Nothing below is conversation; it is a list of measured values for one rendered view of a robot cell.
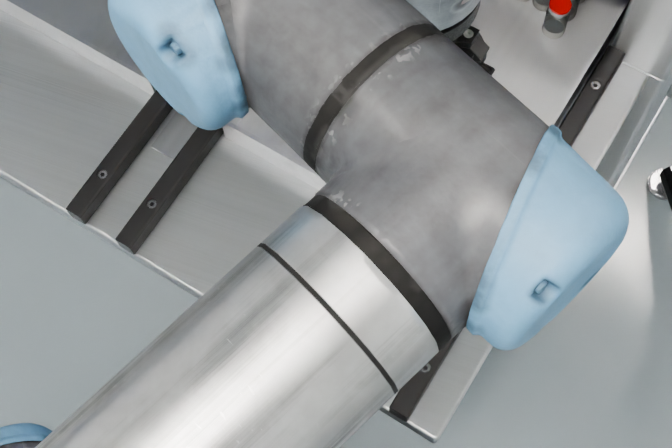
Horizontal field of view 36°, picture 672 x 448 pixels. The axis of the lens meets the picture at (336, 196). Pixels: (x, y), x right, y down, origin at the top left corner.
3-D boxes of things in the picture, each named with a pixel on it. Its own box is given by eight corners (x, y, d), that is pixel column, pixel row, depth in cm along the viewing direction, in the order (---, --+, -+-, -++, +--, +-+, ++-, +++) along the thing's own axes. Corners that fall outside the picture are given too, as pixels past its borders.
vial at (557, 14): (548, 16, 102) (555, -11, 97) (568, 26, 101) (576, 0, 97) (537, 33, 101) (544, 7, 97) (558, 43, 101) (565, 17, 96)
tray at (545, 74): (410, -118, 109) (411, -141, 105) (639, -9, 103) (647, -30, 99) (225, 137, 99) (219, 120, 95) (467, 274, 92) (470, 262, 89)
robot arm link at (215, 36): (258, 142, 37) (476, -39, 40) (68, -48, 41) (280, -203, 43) (277, 222, 44) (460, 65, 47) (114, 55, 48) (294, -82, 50)
